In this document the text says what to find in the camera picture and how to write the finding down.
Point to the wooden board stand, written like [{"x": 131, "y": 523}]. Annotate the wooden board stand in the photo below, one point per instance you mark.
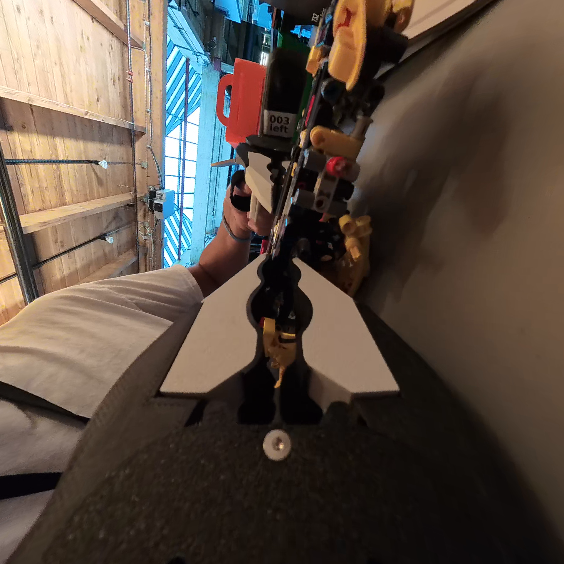
[{"x": 222, "y": 163}]

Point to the red bag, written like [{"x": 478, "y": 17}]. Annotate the red bag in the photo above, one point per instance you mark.
[{"x": 246, "y": 101}]

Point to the person's white shirt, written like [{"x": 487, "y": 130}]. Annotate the person's white shirt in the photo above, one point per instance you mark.
[{"x": 88, "y": 330}]

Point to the yellow brick car model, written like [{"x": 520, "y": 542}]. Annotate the yellow brick car model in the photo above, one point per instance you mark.
[{"x": 335, "y": 154}]

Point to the person's left hand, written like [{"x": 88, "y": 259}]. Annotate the person's left hand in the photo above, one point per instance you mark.
[{"x": 235, "y": 216}]

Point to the large window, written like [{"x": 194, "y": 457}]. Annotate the large window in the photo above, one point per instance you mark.
[{"x": 180, "y": 154}]

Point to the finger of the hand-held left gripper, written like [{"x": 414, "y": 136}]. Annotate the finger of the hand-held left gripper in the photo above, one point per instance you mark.
[
  {"x": 258, "y": 160},
  {"x": 262, "y": 187}
]

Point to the green plastic bin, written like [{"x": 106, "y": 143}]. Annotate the green plastic bin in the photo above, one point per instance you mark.
[{"x": 294, "y": 42}]

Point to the open instruction booklet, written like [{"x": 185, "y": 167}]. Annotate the open instruction booklet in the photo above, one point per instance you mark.
[{"x": 440, "y": 17}]

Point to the grey electrical box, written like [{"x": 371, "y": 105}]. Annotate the grey electrical box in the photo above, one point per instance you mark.
[{"x": 162, "y": 202}]

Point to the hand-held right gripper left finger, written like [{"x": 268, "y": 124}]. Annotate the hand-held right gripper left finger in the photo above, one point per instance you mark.
[{"x": 211, "y": 348}]

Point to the person's left forearm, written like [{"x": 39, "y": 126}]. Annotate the person's left forearm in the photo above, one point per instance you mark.
[{"x": 220, "y": 260}]

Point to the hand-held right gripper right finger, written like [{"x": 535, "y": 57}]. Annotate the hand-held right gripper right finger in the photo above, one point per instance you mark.
[{"x": 348, "y": 348}]

